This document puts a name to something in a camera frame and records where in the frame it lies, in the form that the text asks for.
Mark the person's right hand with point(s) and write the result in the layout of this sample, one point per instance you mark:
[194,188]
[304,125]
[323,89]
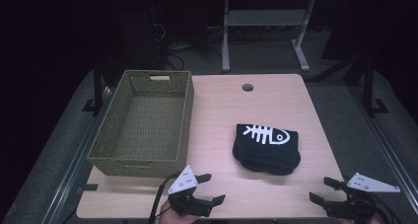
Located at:
[374,220]

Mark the black metal stand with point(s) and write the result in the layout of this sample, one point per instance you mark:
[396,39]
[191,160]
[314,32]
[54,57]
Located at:
[97,86]
[368,86]

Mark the black table bracket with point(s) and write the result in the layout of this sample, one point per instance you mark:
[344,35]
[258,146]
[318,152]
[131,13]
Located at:
[88,187]

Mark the grey metal desk frame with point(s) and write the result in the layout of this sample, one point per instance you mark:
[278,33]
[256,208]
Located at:
[263,18]

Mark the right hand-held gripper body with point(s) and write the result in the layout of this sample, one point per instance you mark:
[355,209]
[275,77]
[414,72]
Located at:
[360,197]

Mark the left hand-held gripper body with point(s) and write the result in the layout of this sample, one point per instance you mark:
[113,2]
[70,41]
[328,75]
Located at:
[184,184]

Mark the green woven basket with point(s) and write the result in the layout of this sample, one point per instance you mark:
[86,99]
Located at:
[149,125]

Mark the aluminium rail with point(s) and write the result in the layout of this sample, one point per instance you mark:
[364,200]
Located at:
[387,145]
[75,164]

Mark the person's left hand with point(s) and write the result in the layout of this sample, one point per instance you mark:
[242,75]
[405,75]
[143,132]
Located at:
[174,217]

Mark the black cloth fishbone print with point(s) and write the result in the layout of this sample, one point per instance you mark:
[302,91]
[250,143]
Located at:
[266,155]

